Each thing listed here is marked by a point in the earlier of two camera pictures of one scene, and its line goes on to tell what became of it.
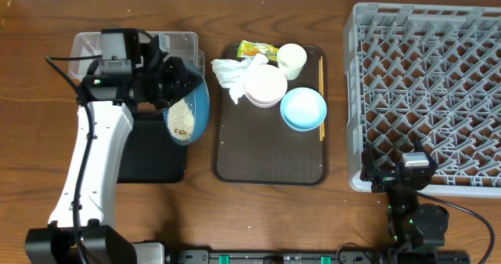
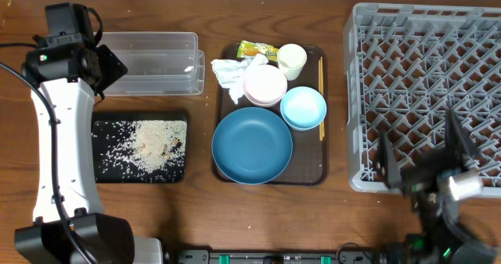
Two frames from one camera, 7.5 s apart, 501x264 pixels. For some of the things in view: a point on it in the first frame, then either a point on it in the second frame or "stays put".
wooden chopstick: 322,92 stays put
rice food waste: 180,120 → 140,150
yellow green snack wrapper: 250,49 stays put
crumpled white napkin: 231,74 stays put
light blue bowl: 303,109 stays put
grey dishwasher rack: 430,73 stays put
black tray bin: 150,153 stays put
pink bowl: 264,85 stays put
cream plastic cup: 291,58 stays put
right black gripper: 390,180 → 424,170
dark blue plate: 186,121 → 252,146
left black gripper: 177,73 → 112,67
